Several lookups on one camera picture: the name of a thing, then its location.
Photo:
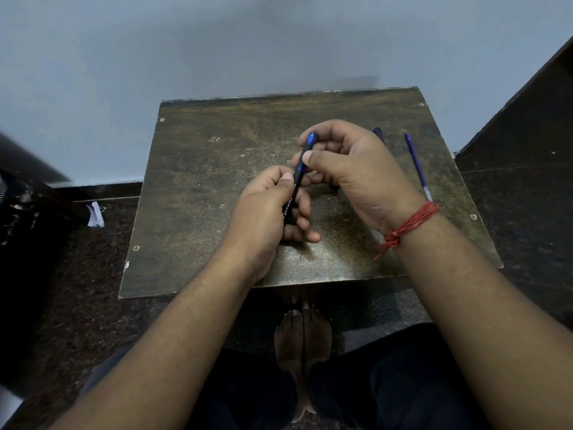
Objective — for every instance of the person's left hand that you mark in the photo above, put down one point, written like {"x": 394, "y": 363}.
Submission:
{"x": 257, "y": 214}

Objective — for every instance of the person's right hand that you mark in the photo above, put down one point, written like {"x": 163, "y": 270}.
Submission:
{"x": 367, "y": 174}

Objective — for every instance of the person's left thumb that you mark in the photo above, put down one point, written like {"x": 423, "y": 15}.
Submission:
{"x": 277, "y": 176}

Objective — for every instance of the person's right thumb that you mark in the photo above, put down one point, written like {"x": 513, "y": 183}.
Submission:
{"x": 329, "y": 162}

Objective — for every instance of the blue and black pen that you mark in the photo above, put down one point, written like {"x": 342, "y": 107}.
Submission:
{"x": 299, "y": 167}

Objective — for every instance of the person's right forearm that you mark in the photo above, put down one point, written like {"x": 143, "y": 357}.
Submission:
{"x": 483, "y": 317}

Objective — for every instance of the person's left forearm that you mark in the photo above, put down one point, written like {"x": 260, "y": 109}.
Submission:
{"x": 170, "y": 344}

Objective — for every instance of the blue pen refill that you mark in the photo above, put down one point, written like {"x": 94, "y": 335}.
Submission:
{"x": 418, "y": 167}

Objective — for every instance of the red thread wrist band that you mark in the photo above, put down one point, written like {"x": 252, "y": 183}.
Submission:
{"x": 416, "y": 219}

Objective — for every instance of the person's right foot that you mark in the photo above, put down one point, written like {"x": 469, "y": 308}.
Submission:
{"x": 317, "y": 335}

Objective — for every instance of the person's foot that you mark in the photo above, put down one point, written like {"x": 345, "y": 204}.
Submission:
{"x": 290, "y": 340}
{"x": 317, "y": 335}

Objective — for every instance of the person's left foot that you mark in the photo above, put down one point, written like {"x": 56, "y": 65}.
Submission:
{"x": 290, "y": 340}

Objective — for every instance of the white paper scrap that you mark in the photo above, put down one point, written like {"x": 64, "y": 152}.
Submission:
{"x": 96, "y": 214}

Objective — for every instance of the person's left leg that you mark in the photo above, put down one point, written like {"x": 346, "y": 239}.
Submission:
{"x": 241, "y": 398}

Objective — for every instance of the person's leg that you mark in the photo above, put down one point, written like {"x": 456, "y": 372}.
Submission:
{"x": 241, "y": 398}
{"x": 385, "y": 385}

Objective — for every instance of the person's right leg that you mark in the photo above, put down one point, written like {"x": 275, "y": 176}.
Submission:
{"x": 385, "y": 385}

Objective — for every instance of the dark furniture piece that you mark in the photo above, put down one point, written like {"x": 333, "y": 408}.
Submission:
{"x": 27, "y": 188}

